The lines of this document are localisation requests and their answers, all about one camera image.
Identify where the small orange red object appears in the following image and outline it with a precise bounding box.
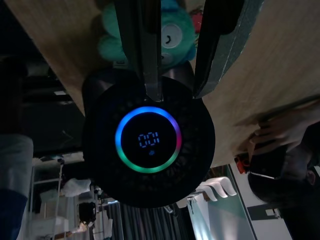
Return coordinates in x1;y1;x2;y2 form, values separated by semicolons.
234;154;251;175

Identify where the black round air purifier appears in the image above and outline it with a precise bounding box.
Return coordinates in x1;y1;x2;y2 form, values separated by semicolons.
81;61;216;209

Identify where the teal plush toy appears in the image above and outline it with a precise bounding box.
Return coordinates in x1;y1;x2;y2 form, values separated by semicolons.
97;0;198;71

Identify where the grey curtain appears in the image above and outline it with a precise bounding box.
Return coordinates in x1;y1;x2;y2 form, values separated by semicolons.
99;199;198;240

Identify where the white metal rack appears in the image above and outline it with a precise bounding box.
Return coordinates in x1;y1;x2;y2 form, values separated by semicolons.
29;154;88;240

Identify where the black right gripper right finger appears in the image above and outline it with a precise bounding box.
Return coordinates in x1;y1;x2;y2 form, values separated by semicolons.
192;0;265;100

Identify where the white dining chair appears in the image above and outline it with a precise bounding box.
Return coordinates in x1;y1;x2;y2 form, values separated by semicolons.
176;183;218;208
212;176;238;198

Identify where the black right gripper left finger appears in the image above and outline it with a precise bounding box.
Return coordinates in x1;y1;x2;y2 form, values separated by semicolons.
113;0;165;102

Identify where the person in grey t-shirt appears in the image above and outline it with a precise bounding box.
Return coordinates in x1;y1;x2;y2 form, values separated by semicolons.
246;109;320;208

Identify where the white and blue fabric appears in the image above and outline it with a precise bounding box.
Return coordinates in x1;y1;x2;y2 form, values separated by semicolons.
0;132;35;240

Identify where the light wooden table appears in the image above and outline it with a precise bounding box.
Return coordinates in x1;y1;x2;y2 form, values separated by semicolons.
4;0;320;168

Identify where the black bag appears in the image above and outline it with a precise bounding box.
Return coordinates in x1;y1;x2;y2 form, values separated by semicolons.
78;201;97;225

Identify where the white plastic bag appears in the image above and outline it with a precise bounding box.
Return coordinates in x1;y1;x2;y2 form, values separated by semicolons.
61;177;92;198

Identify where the small red toy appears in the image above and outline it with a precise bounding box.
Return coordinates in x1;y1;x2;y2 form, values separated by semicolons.
191;9;205;35

